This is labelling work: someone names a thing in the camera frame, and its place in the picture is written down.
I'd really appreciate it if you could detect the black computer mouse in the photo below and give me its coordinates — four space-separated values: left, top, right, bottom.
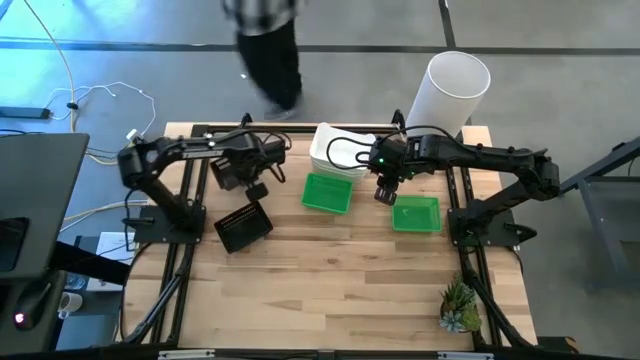
12 281 52 332

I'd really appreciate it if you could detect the thick cream cable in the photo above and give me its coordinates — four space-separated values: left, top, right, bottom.
21 0 77 134

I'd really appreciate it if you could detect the black flat device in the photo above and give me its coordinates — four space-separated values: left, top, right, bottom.
0 216 31 274

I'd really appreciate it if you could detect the white cylindrical bin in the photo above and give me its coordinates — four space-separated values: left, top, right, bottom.
405 50 492 151

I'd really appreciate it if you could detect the potted succulent plant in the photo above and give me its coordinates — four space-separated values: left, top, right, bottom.
439 273 483 335

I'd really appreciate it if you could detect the grey-blue metal table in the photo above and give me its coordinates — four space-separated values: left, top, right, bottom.
549 134 640 294

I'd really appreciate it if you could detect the thin white cable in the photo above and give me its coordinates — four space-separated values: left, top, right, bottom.
44 80 158 139

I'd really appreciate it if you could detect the person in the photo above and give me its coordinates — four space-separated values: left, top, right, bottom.
221 0 307 122

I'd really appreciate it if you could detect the white paper sheet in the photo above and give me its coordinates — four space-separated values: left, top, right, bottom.
85 231 137 293

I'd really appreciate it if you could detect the green slotted plastic basket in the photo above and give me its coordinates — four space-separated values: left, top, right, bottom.
300 172 354 216
391 195 444 234

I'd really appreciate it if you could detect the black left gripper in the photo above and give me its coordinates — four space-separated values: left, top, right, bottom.
231 133 289 203

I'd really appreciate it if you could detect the black aluminium rig frame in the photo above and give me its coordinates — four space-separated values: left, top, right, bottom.
119 110 539 354

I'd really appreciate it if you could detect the dark grey desk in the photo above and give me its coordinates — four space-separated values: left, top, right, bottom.
0 132 91 357

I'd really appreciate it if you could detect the black power strip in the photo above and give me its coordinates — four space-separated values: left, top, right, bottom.
0 105 53 121

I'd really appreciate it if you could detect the white mug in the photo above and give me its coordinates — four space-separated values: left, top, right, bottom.
56 291 85 321

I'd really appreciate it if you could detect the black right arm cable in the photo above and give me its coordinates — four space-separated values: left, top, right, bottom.
325 123 469 170

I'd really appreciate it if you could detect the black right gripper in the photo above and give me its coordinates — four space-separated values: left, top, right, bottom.
367 136 423 208

